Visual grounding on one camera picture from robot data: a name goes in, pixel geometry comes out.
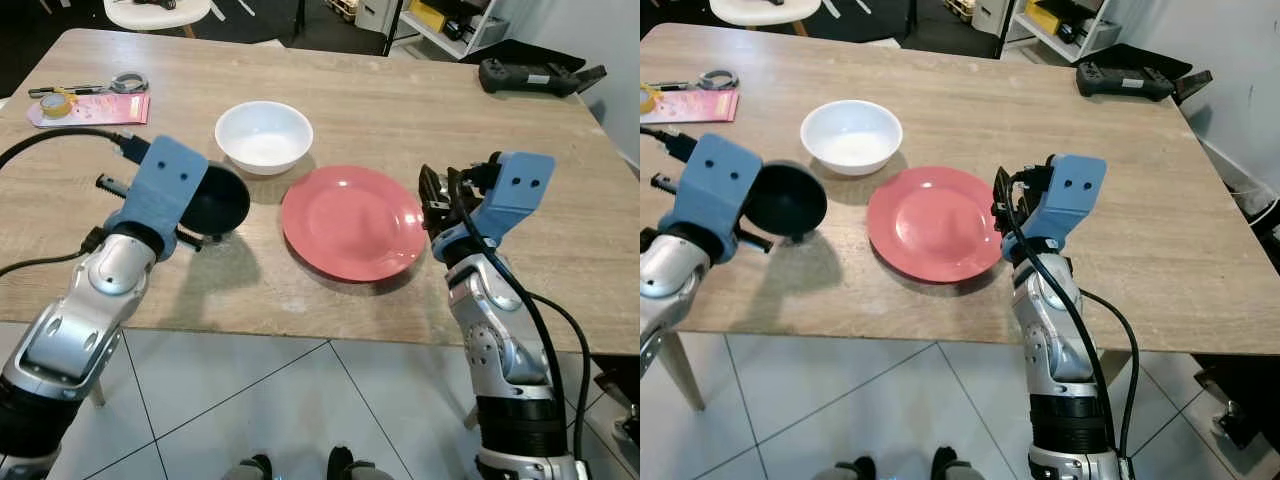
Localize black bowl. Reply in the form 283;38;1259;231
745;160;829;243
178;165;252;242

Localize pink booklet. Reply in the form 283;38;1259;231
27;93;152;129
640;88;741;124

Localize red plate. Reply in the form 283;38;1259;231
867;166;1004;284
281;165;428;283

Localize white shelf rack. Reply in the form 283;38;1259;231
395;0;521;59
1005;0;1126;63

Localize white bowl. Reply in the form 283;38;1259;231
800;100;904;178
215;101;314;177

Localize white drawer unit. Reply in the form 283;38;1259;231
355;0;403;33
970;0;1013;36

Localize white shell chair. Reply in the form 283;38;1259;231
104;0;213;39
710;0;809;38

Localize black road mat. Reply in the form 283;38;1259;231
0;0;401;73
640;0;1006;46

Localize black wheeled stand base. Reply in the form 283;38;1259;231
590;352;641;448
1193;352;1280;453

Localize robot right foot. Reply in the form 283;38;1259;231
930;446;988;480
327;446;381;480

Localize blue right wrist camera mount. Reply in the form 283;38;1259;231
432;152;556;263
1005;155;1108;263

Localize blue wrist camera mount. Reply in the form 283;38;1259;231
104;137;210;259
1005;155;1108;263
660;133;764;263
432;152;556;263

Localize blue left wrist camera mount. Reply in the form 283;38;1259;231
660;133;764;263
104;137;210;259

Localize grey handled scissors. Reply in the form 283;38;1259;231
655;70;741;93
28;72;150;99

